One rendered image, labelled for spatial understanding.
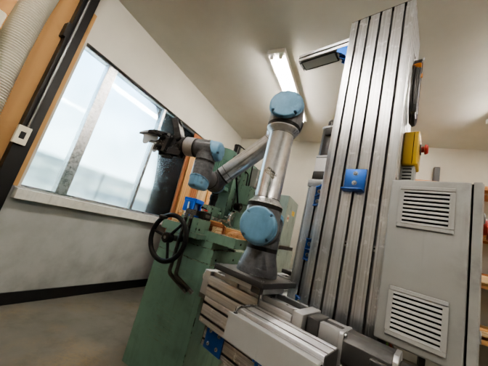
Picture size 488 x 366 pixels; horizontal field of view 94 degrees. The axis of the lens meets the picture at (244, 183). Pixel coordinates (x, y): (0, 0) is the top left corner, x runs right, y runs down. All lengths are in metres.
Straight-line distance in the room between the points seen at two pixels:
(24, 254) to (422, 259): 2.48
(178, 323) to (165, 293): 0.20
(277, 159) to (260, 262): 0.36
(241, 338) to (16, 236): 2.01
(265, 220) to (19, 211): 2.01
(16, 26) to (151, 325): 2.05
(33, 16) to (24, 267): 1.79
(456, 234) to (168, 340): 1.46
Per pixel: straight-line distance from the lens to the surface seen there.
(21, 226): 2.42
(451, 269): 0.82
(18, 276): 2.55
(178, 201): 3.07
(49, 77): 2.34
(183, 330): 1.59
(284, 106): 0.82
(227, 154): 1.69
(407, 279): 0.82
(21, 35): 2.23
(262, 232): 0.70
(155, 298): 1.72
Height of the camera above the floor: 0.95
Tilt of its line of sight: 12 degrees up
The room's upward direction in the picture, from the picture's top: 15 degrees clockwise
